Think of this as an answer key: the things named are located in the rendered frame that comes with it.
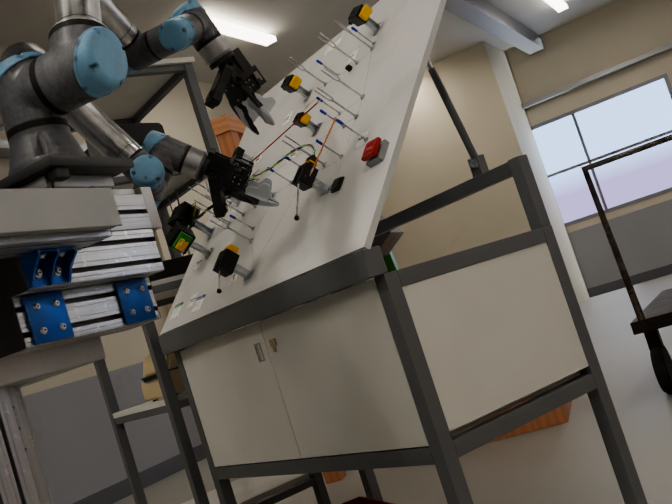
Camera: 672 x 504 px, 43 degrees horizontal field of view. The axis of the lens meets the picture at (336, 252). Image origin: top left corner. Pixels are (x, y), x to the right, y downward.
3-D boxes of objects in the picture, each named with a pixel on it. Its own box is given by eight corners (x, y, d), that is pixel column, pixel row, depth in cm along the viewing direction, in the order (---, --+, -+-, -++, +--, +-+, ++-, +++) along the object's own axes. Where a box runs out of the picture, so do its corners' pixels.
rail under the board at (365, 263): (370, 277, 188) (361, 249, 188) (163, 355, 282) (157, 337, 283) (388, 272, 191) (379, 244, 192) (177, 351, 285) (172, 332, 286)
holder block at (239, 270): (234, 305, 238) (204, 289, 234) (248, 268, 244) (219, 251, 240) (242, 302, 235) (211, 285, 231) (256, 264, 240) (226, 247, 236)
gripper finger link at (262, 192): (284, 192, 211) (249, 178, 210) (275, 213, 214) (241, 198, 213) (285, 188, 214) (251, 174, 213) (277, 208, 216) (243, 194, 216)
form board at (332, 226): (164, 337, 284) (159, 334, 283) (261, 102, 330) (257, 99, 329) (370, 250, 190) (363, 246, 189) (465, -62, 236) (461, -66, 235)
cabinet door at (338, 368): (425, 447, 190) (371, 279, 193) (299, 459, 234) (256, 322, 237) (434, 443, 192) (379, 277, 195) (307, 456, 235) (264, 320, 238)
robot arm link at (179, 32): (154, 63, 201) (173, 55, 211) (193, 44, 197) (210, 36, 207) (138, 32, 199) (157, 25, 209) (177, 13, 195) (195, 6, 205)
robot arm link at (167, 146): (138, 162, 215) (152, 132, 217) (179, 179, 216) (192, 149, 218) (136, 154, 207) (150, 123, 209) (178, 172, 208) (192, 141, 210)
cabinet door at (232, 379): (300, 458, 234) (257, 322, 237) (214, 467, 278) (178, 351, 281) (306, 456, 236) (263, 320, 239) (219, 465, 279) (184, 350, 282)
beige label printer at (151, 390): (171, 397, 292) (154, 342, 294) (144, 404, 308) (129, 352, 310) (242, 372, 312) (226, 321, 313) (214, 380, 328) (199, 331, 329)
